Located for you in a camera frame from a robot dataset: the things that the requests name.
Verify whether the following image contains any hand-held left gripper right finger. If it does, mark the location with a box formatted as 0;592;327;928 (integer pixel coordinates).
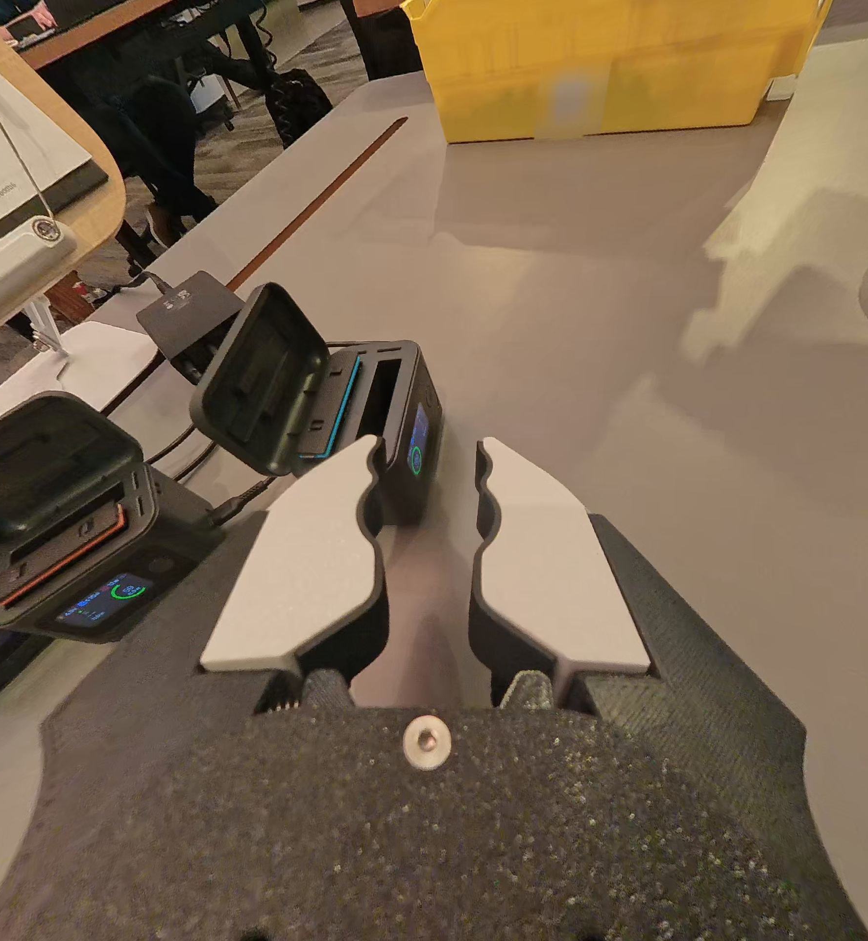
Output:
470;436;655;677

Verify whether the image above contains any white stand base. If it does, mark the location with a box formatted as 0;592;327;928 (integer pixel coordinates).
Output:
0;317;165;444

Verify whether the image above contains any red-edged black battery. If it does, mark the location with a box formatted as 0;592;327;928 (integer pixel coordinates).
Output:
0;500;131;613

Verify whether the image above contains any blue-edged black battery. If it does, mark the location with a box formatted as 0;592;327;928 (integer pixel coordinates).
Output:
299;350;366;470

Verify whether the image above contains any black backpack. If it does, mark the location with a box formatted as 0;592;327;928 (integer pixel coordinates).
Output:
265;67;337;149

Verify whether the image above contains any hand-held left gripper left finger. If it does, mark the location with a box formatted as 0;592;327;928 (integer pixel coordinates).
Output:
199;436;391;674

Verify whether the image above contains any black usb hub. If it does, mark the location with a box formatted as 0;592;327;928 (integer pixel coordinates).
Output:
138;270;248;363

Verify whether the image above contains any black power cable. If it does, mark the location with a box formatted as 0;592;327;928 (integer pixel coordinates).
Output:
117;264;172;297

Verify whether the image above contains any instruction board on stand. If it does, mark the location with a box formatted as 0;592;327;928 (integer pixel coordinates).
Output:
0;59;113;260

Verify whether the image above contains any black charging cable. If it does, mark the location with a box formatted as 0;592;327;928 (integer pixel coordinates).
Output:
141;418;209;480
207;472;282;529

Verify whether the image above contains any wooden sign board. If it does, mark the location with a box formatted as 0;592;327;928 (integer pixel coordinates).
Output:
0;0;128;355

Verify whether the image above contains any yellow plastic bin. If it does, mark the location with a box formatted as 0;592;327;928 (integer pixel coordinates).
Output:
401;0;835;147

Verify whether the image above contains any black office chair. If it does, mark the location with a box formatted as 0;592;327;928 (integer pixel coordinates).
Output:
339;0;429;83

